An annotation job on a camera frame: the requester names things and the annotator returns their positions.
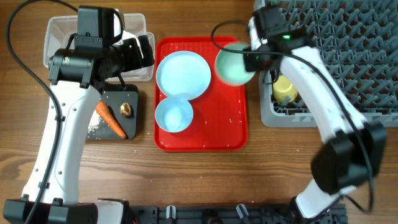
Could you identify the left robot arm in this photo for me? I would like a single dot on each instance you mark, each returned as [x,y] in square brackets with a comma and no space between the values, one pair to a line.
[78,77]

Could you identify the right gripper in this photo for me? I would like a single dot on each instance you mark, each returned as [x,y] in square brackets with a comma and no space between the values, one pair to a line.
[250,63]

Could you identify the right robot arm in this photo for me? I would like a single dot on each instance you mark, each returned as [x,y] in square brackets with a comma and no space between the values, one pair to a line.
[353,147]

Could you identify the clear plastic bin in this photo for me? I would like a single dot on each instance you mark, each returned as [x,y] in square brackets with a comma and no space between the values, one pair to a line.
[60,28]

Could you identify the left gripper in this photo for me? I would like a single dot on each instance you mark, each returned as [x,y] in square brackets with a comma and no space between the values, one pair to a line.
[137,58]

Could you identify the brown food scrap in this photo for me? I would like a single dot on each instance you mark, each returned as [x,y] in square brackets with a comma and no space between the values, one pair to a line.
[126,110]

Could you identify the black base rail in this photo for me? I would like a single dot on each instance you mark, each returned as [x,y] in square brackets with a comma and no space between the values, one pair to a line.
[267,214]

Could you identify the spilled white rice pile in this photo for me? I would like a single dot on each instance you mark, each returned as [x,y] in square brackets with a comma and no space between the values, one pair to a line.
[95,124]

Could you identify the grey dishwasher rack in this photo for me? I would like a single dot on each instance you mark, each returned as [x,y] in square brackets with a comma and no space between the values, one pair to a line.
[358,44]

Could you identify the light blue bowl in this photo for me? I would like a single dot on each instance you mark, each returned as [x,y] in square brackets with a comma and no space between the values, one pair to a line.
[174,114]

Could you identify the yellow plastic cup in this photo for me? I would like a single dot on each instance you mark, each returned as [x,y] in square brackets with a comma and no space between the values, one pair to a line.
[283,89]

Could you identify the green bowl with rice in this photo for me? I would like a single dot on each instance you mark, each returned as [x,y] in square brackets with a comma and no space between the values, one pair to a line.
[230,68]

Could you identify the light blue plate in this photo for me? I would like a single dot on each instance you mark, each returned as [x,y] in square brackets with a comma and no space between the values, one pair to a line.
[183,74]

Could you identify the black plastic tray bin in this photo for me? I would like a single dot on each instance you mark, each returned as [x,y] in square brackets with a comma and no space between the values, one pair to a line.
[114,96]

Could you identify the orange carrot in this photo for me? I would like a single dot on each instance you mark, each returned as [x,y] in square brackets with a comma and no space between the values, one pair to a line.
[104,112]

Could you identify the red serving tray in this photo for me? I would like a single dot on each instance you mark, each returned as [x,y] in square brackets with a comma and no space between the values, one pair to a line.
[220,120]

